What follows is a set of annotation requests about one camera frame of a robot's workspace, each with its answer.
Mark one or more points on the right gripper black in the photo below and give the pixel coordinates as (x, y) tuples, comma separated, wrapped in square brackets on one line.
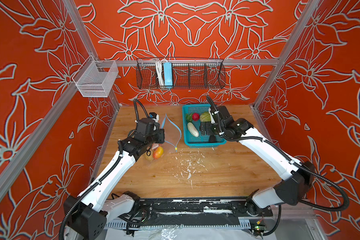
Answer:
[(208, 130)]

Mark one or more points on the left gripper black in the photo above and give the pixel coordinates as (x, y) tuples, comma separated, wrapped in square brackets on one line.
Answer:
[(160, 132)]

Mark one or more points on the dark avocado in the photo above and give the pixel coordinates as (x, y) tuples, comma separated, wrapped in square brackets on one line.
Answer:
[(212, 139)]

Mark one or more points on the orange yellow mango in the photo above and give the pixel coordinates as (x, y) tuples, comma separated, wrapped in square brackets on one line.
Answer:
[(158, 153)]

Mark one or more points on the clear zip top bag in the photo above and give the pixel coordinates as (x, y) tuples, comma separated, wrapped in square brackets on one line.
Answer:
[(173, 135)]

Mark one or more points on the red fruit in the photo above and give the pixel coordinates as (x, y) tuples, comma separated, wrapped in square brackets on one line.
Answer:
[(195, 117)]

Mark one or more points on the white radish with leaves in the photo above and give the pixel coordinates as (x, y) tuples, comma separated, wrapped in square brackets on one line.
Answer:
[(190, 126)]

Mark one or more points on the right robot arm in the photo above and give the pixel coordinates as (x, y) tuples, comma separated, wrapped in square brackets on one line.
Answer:
[(297, 177)]

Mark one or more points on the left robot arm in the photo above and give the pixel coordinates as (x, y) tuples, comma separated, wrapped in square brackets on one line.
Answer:
[(90, 211)]

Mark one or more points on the green cabbage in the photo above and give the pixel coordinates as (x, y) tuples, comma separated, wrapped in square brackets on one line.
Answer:
[(205, 117)]

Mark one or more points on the light blue box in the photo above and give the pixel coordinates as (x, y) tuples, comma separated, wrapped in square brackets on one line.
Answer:
[(168, 76)]

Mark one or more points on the small circuit board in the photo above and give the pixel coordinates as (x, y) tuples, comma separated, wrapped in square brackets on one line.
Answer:
[(258, 230)]

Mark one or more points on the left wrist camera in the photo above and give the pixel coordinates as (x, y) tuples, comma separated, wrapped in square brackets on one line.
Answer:
[(154, 117)]

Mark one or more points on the black wire wall basket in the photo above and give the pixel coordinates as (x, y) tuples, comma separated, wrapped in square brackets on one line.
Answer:
[(188, 73)]

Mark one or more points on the white wire mesh basket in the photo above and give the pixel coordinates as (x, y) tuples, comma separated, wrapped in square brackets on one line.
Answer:
[(95, 79)]

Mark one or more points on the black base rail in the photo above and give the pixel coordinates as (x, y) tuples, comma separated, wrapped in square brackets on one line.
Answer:
[(209, 212)]

